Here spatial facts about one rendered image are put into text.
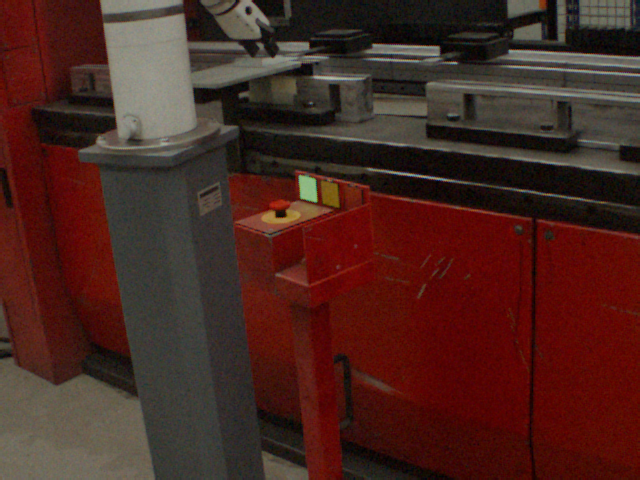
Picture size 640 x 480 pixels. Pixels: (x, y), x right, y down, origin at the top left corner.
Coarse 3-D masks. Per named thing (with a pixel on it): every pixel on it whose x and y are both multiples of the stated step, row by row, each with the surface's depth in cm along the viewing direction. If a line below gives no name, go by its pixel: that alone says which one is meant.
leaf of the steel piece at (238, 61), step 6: (234, 60) 195; (240, 60) 194; (246, 60) 193; (252, 60) 192; (258, 60) 190; (264, 60) 200; (270, 60) 199; (276, 60) 198; (282, 60) 198; (288, 60) 197; (240, 66) 195; (246, 66) 193; (252, 66) 192; (258, 66) 191; (264, 66) 191
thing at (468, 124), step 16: (432, 128) 169; (448, 128) 167; (464, 128) 164; (480, 128) 162; (496, 128) 161; (512, 128) 160; (528, 128) 159; (496, 144) 161; (512, 144) 159; (528, 144) 156; (544, 144) 154; (560, 144) 152; (576, 144) 155
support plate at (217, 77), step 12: (204, 72) 192; (216, 72) 190; (228, 72) 189; (240, 72) 187; (252, 72) 185; (264, 72) 185; (276, 72) 188; (192, 84) 180; (204, 84) 177; (216, 84) 175; (228, 84) 178
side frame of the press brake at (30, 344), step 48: (0, 0) 232; (48, 0) 244; (96, 0) 258; (192, 0) 287; (0, 48) 236; (48, 48) 248; (96, 48) 261; (0, 96) 238; (48, 96) 250; (0, 144) 245; (0, 192) 253; (0, 240) 262; (48, 240) 259; (0, 288) 273; (48, 288) 261; (48, 336) 264
